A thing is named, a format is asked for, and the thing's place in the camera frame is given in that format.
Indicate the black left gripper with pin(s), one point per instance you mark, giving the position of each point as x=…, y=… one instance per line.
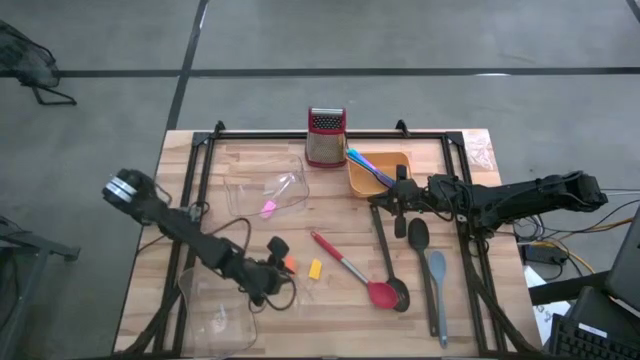
x=260, y=277

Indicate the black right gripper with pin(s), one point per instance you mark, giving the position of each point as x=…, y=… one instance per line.
x=412, y=197

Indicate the black plastic spoon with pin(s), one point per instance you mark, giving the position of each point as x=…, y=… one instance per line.
x=419, y=235

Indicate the black slotted spoon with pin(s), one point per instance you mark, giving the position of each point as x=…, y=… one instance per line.
x=385, y=250

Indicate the grey blue silicone spoon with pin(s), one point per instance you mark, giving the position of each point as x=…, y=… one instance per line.
x=437, y=265

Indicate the iridescent metal cutlery piece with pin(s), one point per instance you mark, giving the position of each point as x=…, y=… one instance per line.
x=357, y=156
x=361, y=166

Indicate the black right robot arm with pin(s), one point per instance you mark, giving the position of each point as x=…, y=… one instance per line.
x=525, y=195

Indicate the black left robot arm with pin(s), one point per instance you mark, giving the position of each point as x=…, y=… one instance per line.
x=190, y=235

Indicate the clear plastic bin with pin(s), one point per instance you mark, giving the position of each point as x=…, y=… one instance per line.
x=220, y=325
x=240, y=190

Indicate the yellow plastic bin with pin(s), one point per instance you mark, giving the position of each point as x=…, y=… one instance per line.
x=365, y=187

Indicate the red metal box grater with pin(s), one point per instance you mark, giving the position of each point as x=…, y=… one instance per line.
x=325, y=150

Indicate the clear plastic wrap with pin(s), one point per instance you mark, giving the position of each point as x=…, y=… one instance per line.
x=479, y=150

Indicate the black power brick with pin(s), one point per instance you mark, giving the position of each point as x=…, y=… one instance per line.
x=545, y=255

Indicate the white paper sheet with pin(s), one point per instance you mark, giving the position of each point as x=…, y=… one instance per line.
x=547, y=320

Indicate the black desk bar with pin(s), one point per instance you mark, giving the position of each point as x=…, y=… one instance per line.
x=565, y=290

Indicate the black computer keyboard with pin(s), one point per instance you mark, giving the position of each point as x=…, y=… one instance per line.
x=590, y=345

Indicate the dark grey laptop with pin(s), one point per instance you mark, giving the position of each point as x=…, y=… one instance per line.
x=627, y=265

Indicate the grey metal stand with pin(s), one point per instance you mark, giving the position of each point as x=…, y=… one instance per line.
x=30, y=247

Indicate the black mesh chair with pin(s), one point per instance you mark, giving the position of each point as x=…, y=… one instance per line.
x=25, y=60

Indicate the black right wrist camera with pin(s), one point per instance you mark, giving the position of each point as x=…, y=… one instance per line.
x=402, y=173

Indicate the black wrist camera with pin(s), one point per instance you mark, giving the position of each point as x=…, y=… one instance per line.
x=278, y=250
x=402, y=173

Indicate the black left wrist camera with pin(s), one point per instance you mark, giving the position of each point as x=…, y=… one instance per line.
x=278, y=250

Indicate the black aluminium table frame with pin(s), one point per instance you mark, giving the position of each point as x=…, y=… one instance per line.
x=275, y=135

